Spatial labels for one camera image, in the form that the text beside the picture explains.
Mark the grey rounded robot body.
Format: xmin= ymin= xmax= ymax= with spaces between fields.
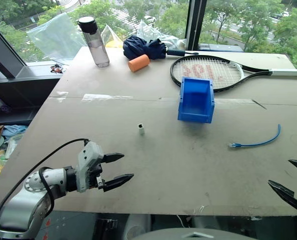
xmin=130 ymin=227 xmax=257 ymax=240

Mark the small white connector block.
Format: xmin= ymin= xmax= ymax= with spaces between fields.
xmin=136 ymin=122 xmax=146 ymax=137

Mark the navy folded umbrella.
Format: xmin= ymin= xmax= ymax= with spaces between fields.
xmin=122 ymin=34 xmax=201 ymax=61

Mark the black and white tennis racket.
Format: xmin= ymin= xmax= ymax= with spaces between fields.
xmin=169 ymin=55 xmax=297 ymax=93

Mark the clear bottle with black cap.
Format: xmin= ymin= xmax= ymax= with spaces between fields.
xmin=77 ymin=16 xmax=111 ymax=69

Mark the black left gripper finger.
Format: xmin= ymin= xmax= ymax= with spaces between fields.
xmin=103 ymin=152 xmax=125 ymax=165
xmin=102 ymin=173 xmax=135 ymax=193

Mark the white crumpled plastic bag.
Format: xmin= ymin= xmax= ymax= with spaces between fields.
xmin=135 ymin=20 xmax=187 ymax=51

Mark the small orange and black clutter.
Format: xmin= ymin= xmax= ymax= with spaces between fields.
xmin=49 ymin=63 xmax=65 ymax=74

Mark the dark slanted window frame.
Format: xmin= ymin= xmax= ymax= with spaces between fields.
xmin=0 ymin=18 xmax=27 ymax=79

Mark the blue Ethernet cable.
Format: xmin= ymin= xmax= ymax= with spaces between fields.
xmin=227 ymin=123 xmax=282 ymax=151

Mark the light blue cloth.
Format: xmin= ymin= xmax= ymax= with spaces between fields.
xmin=1 ymin=124 xmax=29 ymax=138

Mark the thin white cable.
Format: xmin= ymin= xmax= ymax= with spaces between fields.
xmin=176 ymin=214 xmax=187 ymax=228

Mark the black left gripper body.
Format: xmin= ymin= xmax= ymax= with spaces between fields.
xmin=87 ymin=156 xmax=107 ymax=191

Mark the orange foam cylinder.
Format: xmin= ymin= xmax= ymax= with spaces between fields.
xmin=127 ymin=53 xmax=151 ymax=74

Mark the dark window frame post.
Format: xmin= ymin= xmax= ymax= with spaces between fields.
xmin=184 ymin=0 xmax=208 ymax=51

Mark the blue plastic storage bin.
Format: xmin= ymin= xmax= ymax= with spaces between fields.
xmin=176 ymin=76 xmax=216 ymax=124

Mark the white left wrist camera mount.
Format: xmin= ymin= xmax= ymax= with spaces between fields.
xmin=75 ymin=140 xmax=105 ymax=194

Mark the clear bluish plastic bag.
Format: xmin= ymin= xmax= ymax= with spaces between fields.
xmin=25 ymin=12 xmax=81 ymax=63

